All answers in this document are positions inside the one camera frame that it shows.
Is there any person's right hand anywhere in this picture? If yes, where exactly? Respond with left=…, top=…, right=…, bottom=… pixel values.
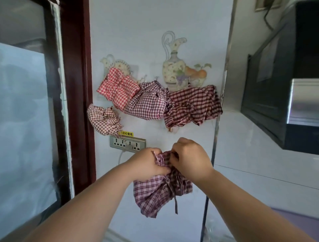
left=170, top=137, right=214, bottom=182

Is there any person's left hand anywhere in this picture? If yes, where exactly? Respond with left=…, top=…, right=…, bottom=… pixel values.
left=124, top=148, right=172, bottom=182

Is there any purple plaid cloth bag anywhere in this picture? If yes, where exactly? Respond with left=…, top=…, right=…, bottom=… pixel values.
left=133, top=151, right=193, bottom=219

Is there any person's left forearm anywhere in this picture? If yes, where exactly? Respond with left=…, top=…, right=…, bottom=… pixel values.
left=21, top=162, right=140, bottom=242

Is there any person's right forearm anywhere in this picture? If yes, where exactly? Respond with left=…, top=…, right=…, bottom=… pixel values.
left=194, top=167, right=316, bottom=242

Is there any dark red plaid cloth bag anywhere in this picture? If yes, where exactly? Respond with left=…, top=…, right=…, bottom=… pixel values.
left=163, top=85, right=223, bottom=128

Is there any purple gingham cloth bag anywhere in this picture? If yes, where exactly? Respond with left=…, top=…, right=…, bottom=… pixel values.
left=124, top=81, right=169, bottom=121

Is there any metal corner trim strip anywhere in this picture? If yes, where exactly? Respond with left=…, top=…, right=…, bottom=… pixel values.
left=200, top=0, right=237, bottom=242

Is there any brown gingham cloth bag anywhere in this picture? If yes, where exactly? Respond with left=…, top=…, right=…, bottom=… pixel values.
left=87, top=103, right=123, bottom=137

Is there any red gingham cloth bag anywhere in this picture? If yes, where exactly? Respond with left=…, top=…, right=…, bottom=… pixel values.
left=96, top=67, right=141, bottom=111

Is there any black range hood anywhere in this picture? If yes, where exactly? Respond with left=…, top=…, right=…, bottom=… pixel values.
left=241, top=0, right=319, bottom=151

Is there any frosted glass door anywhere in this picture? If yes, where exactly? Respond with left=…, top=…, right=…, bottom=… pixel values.
left=0, top=0, right=63, bottom=220

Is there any silver wall power socket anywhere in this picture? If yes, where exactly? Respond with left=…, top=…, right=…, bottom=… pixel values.
left=110, top=136, right=146, bottom=153

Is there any pitcher and fruit wall sticker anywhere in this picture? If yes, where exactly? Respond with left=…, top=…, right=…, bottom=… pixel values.
left=161, top=31, right=212, bottom=89

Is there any teapot wall sticker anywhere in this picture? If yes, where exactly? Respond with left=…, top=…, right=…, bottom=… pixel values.
left=100, top=54, right=138, bottom=81

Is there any dark red door frame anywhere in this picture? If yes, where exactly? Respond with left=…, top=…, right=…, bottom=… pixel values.
left=44, top=0, right=97, bottom=197

